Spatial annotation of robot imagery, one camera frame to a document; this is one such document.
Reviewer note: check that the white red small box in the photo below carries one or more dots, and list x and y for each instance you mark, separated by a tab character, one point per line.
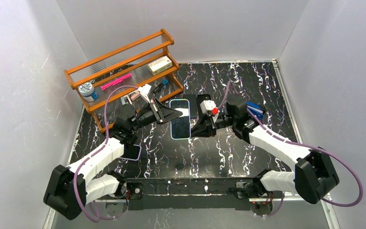
160	65

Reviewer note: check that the pink comb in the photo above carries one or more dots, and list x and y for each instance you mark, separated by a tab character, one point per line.
115	82

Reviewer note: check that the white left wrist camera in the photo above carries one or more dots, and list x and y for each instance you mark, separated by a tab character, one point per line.
144	92

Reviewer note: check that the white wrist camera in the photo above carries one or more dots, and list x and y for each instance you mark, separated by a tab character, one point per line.
209	108
144	92

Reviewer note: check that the blue white jar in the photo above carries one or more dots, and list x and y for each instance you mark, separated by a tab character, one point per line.
88	92

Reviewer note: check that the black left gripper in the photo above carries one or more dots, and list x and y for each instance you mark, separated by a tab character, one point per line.
157	112

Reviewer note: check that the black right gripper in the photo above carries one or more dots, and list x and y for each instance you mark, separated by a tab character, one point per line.
209	125

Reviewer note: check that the black blue marker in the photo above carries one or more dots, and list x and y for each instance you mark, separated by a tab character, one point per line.
160	86

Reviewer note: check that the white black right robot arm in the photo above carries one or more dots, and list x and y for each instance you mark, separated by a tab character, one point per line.
312	174

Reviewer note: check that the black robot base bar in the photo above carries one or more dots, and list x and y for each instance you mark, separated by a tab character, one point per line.
199	193

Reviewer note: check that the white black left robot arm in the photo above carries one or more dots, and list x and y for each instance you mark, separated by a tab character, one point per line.
72	187

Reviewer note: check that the orange wooden shelf rack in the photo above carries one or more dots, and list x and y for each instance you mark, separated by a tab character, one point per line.
119	72

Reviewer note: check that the white pink tape dispenser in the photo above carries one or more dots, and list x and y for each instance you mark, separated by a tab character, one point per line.
130	98

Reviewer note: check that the black phone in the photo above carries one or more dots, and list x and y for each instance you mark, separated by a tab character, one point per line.
192	99

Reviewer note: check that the black phone case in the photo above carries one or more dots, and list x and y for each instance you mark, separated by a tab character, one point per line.
200	98

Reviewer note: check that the blue stapler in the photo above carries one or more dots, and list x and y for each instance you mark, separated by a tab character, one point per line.
256	110

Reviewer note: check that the phone in purple case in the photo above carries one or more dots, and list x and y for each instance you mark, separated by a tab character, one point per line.
131	152

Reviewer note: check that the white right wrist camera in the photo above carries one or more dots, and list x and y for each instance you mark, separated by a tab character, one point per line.
209	108

